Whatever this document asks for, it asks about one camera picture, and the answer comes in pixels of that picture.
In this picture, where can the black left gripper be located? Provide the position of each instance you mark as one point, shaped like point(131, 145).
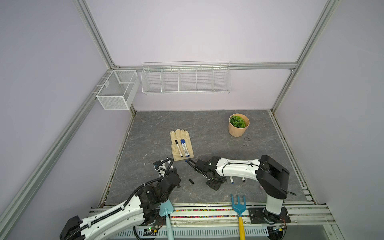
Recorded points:
point(172, 171)

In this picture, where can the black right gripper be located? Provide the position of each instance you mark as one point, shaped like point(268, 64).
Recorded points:
point(213, 186)

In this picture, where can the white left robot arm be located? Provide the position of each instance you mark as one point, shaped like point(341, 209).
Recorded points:
point(140, 208)

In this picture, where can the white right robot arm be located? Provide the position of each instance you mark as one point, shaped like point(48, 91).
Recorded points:
point(272, 176)

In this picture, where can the teal garden trowel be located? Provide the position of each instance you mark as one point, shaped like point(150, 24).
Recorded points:
point(166, 208)

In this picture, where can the cream work glove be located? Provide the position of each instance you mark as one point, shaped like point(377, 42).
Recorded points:
point(181, 146)

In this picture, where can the terracotta pot with green plant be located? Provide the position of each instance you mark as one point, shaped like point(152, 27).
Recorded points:
point(238, 124)

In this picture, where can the small white mesh basket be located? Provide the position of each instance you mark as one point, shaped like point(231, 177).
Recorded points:
point(119, 90)

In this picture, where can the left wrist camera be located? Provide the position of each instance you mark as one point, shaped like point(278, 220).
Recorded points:
point(164, 167)

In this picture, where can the teal fork yellow handle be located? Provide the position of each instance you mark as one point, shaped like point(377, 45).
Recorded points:
point(239, 208)

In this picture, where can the aluminium front rail base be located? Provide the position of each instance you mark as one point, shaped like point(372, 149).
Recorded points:
point(221, 216)

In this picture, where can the long white wire basket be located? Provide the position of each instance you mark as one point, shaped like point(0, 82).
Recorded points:
point(186, 77)

